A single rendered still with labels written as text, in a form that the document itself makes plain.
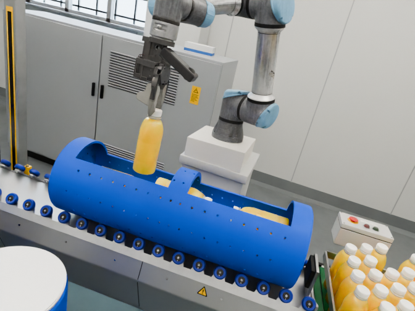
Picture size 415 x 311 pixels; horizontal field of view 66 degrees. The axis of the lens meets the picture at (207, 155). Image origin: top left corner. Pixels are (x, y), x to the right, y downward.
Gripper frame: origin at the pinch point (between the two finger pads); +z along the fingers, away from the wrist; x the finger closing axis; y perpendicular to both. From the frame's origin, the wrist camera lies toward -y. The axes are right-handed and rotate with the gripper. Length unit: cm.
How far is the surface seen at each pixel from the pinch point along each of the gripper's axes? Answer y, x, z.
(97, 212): 13.3, 0.0, 39.2
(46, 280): 9, 29, 44
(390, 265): -179, -206, 126
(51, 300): 4, 33, 44
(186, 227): -17.7, 0.6, 32.7
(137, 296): -5, -6, 73
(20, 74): 85, -44, 13
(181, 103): 41, -168, 28
